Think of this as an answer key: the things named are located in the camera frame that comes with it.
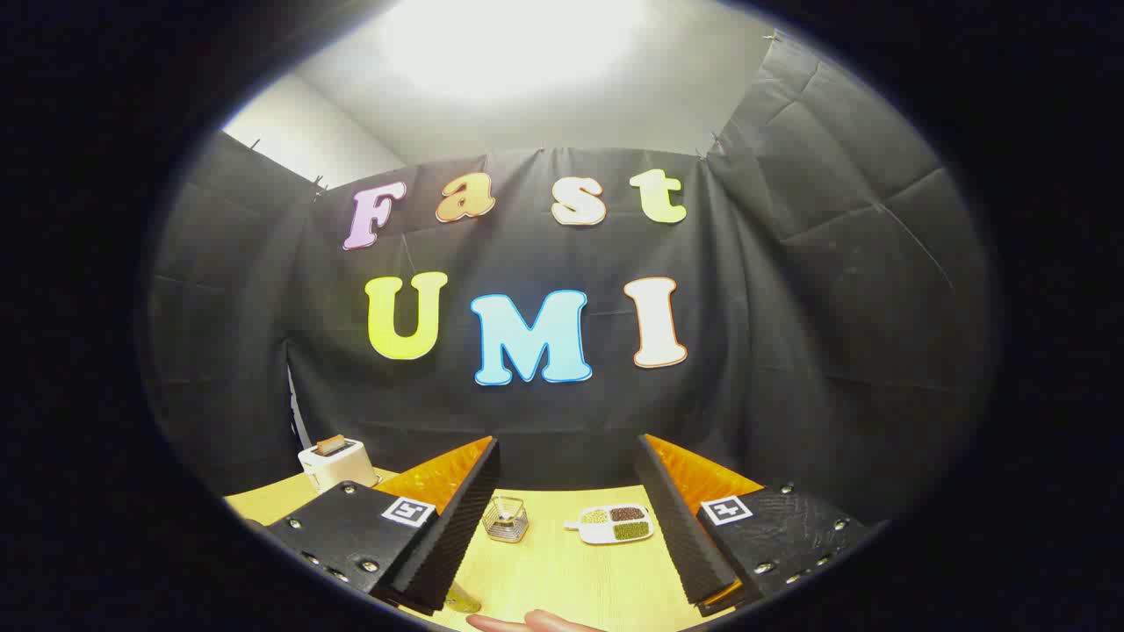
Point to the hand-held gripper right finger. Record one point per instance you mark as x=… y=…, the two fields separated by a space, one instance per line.
x=685 y=535

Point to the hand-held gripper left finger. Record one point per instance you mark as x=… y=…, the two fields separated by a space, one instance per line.
x=457 y=535

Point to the round cork coaster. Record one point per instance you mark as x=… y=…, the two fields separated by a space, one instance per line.
x=463 y=602

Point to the white divided dish with beans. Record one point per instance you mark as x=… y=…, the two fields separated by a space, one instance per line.
x=615 y=524

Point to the wooden table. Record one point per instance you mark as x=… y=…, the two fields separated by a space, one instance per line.
x=562 y=570

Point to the white toaster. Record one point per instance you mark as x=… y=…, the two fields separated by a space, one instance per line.
x=338 y=472

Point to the toast slice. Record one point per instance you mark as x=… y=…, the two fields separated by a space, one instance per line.
x=330 y=445

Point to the black backdrop cloth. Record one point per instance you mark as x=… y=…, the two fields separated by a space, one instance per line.
x=790 y=351

